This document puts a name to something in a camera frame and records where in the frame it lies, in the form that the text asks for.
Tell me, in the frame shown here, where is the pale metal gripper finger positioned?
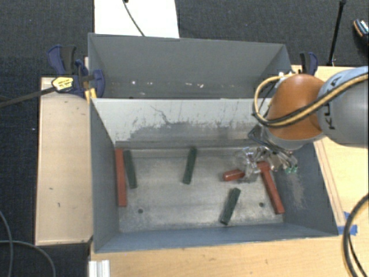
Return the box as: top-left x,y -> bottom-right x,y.
238,163 -> 262,184
234,148 -> 263,167

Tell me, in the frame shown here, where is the red-brown flat block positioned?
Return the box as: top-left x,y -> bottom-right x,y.
257,160 -> 286,215
115,148 -> 129,208
222,169 -> 246,182

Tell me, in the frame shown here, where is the dark green flat block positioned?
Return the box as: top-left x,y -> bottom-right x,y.
220,187 -> 242,226
123,149 -> 138,190
182,146 -> 199,185

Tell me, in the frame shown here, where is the grey metal bin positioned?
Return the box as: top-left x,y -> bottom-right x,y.
87,32 -> 340,254

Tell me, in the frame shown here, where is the pale wood flat board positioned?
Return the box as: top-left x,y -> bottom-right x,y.
34,76 -> 95,246

